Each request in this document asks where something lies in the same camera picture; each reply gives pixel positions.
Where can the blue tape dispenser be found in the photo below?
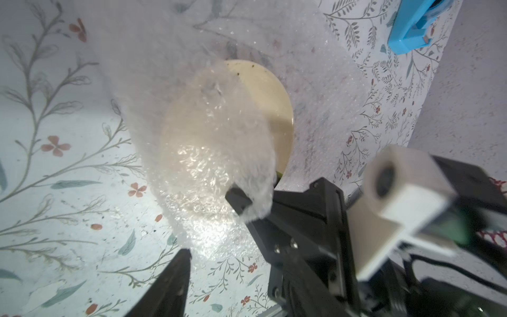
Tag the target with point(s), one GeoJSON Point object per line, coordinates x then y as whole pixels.
{"type": "Point", "coordinates": [412, 23]}

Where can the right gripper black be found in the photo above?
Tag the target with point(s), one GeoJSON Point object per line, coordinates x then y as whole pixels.
{"type": "Point", "coordinates": [306, 240]}

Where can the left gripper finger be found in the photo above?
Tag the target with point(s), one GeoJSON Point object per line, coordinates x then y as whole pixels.
{"type": "Point", "coordinates": [167, 296]}

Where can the floral table mat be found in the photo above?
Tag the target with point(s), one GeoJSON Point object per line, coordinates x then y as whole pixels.
{"type": "Point", "coordinates": [81, 232]}

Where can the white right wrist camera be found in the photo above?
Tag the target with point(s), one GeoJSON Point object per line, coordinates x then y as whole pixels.
{"type": "Point", "coordinates": [404, 190]}

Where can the cream plate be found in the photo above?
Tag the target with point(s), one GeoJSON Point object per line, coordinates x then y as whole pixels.
{"type": "Point", "coordinates": [231, 128]}

